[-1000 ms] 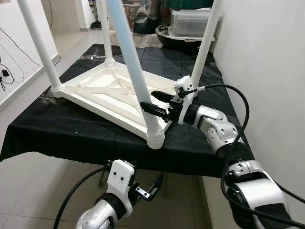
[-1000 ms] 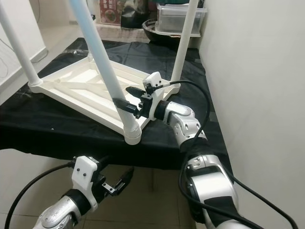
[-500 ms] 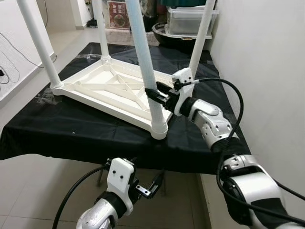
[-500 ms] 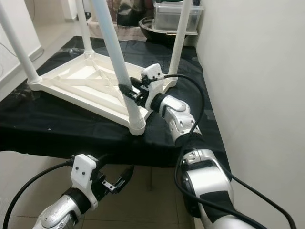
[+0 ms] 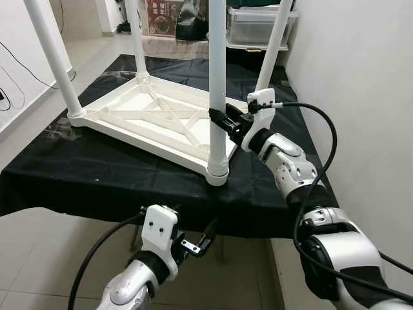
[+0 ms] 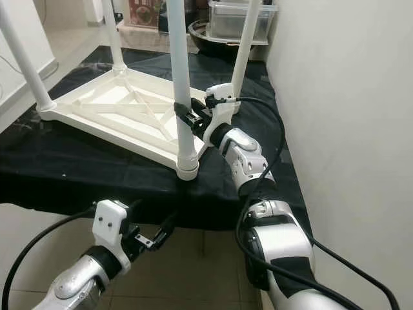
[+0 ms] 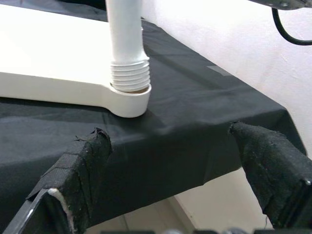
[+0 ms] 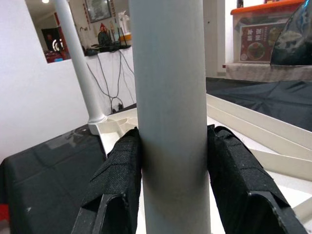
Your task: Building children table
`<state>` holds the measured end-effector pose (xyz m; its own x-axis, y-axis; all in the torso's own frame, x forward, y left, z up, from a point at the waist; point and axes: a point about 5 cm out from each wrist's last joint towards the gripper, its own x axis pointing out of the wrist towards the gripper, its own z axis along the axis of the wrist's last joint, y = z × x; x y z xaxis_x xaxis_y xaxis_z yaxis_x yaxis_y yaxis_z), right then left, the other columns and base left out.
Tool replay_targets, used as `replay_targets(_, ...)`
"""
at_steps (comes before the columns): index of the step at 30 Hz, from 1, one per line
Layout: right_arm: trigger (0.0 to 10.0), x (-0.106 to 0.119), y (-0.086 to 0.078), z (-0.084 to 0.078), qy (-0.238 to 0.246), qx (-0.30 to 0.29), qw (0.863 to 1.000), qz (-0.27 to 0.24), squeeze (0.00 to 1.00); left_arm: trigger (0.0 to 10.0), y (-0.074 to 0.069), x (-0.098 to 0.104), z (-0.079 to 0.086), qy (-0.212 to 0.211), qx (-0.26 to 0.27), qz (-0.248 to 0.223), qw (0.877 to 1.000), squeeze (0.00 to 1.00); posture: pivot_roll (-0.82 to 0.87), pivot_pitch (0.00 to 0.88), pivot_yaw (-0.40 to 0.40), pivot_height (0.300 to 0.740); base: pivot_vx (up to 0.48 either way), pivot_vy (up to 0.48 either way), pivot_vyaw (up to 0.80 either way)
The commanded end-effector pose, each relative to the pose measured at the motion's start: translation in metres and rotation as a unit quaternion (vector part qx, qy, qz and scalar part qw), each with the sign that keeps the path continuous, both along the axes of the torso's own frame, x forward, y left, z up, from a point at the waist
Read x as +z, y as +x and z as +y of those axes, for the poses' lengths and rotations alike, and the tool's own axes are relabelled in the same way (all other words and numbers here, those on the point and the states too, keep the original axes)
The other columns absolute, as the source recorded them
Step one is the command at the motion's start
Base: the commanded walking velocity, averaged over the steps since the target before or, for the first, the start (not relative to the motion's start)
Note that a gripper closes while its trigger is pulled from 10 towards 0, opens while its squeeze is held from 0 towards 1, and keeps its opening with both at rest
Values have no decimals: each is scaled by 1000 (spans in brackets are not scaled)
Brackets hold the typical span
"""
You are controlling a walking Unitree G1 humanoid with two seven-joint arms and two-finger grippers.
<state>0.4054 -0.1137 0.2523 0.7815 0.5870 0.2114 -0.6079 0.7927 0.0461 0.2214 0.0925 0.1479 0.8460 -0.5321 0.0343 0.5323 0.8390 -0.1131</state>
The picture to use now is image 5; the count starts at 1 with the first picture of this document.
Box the black long wall cable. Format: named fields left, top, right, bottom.
left=0, top=42, right=75, bottom=88

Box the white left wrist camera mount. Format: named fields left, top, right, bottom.
left=141, top=205, right=180, bottom=282

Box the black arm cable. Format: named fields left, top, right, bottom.
left=68, top=210, right=148, bottom=310
left=271, top=101, right=413, bottom=304

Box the dark glossy bag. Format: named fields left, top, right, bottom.
left=174, top=0, right=210, bottom=41

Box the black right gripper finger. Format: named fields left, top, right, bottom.
left=208, top=108, right=234, bottom=134

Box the clear tape strip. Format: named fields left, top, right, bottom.
left=103, top=70, right=137, bottom=79

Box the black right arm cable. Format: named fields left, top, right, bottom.
left=271, top=101, right=413, bottom=304

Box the black table cloth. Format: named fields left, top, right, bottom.
left=0, top=55, right=339, bottom=240

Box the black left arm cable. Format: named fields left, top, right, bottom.
left=68, top=210, right=148, bottom=310

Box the white plastic table leg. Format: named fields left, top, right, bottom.
left=25, top=0, right=86, bottom=120
left=255, top=0, right=294, bottom=94
left=124, top=0, right=150, bottom=79
left=206, top=0, right=231, bottom=185

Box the beige speckled low platform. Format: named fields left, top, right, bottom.
left=139, top=32, right=214, bottom=59

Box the black looped wall cable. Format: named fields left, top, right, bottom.
left=0, top=81, right=26, bottom=116

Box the white plastic table top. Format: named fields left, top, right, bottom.
left=68, top=74, right=272, bottom=187

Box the clear plastic storage box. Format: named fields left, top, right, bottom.
left=226, top=3, right=299, bottom=49

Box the crossed clear tape patch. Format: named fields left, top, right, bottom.
left=42, top=123, right=75, bottom=143

